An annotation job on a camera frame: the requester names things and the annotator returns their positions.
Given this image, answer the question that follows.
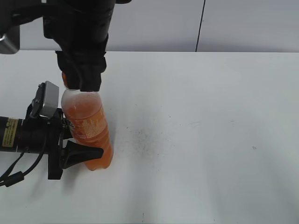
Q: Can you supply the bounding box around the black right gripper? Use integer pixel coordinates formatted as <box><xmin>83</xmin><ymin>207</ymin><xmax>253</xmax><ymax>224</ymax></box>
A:
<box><xmin>43</xmin><ymin>0</ymin><xmax>116</xmax><ymax>92</ymax></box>

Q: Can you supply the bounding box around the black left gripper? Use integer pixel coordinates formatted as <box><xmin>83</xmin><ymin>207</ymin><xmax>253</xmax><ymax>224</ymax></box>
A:
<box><xmin>18</xmin><ymin>105</ymin><xmax>104</xmax><ymax>180</ymax></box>

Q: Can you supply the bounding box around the orange soda plastic bottle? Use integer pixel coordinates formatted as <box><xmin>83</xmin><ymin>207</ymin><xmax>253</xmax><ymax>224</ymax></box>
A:
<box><xmin>61</xmin><ymin>89</ymin><xmax>114</xmax><ymax>171</ymax></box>

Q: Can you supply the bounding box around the orange bottle cap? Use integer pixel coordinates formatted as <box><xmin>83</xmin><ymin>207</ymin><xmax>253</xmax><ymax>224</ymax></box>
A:
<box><xmin>62</xmin><ymin>72</ymin><xmax>68</xmax><ymax>89</ymax></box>

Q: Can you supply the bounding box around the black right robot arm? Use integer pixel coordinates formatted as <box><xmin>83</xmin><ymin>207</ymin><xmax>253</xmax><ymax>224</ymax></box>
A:
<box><xmin>0</xmin><ymin>0</ymin><xmax>115</xmax><ymax>92</ymax></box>

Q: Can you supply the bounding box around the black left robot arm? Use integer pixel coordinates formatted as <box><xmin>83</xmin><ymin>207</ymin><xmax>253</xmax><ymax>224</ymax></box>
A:
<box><xmin>0</xmin><ymin>106</ymin><xmax>104</xmax><ymax>187</ymax></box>

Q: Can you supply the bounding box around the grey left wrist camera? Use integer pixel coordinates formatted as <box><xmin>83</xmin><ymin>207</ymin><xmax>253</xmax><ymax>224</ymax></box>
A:
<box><xmin>30</xmin><ymin>81</ymin><xmax>59</xmax><ymax>118</ymax></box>

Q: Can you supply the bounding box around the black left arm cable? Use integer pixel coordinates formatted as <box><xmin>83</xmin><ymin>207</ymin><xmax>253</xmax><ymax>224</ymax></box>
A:
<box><xmin>0</xmin><ymin>133</ymin><xmax>49</xmax><ymax>188</ymax></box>

